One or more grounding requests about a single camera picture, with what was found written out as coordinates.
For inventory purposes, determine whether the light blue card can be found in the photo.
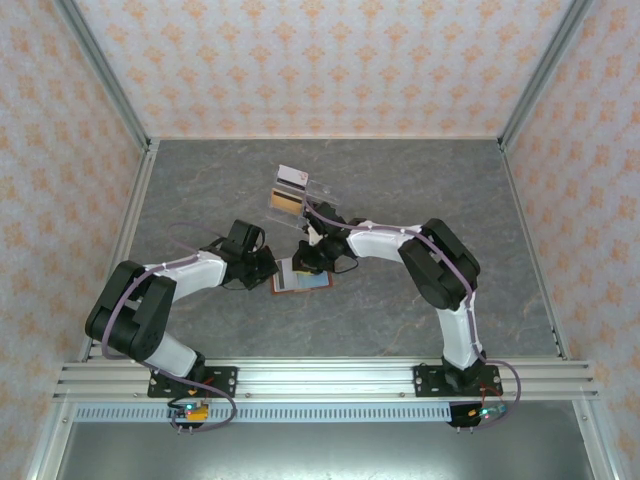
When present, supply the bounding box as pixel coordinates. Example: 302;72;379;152
294;272;332;292

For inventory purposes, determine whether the brown leather card holder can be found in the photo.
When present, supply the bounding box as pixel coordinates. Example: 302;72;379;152
269;257;334;296

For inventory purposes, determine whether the orange card with black stripe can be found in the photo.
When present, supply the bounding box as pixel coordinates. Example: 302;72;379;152
268;187;302;212

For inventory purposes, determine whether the white card with magnetic stripe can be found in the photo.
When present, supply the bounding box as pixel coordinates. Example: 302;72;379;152
275;164;308;189

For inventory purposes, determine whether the grey card with dark stripe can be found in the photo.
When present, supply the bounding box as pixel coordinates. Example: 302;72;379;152
276;258;297;292

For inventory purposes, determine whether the clear acrylic card stand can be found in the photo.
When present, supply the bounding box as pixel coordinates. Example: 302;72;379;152
263;163;335;232

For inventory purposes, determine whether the small controller circuit board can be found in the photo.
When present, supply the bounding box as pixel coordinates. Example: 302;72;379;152
448;401;511;431
167;399;211;432

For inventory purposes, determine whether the grey metal panel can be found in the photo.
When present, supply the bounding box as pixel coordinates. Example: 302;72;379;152
52;421;596;480

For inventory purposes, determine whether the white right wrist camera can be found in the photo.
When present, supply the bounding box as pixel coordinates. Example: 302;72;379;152
298;214;324;247

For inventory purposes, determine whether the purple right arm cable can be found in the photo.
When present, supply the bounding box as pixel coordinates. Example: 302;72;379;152
299;197;525;431

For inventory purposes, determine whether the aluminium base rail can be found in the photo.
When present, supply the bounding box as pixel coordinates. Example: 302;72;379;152
52;357;600;401

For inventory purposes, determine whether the aluminium side frame rail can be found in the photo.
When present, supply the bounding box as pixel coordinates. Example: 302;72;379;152
498;141;571;362
79;139;161;362

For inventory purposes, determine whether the grey slotted cable duct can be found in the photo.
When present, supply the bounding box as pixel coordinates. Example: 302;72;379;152
73;403;454;424

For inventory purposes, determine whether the aluminium upright frame post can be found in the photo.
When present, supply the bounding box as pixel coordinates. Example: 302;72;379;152
498;0;597;151
52;0;154;154

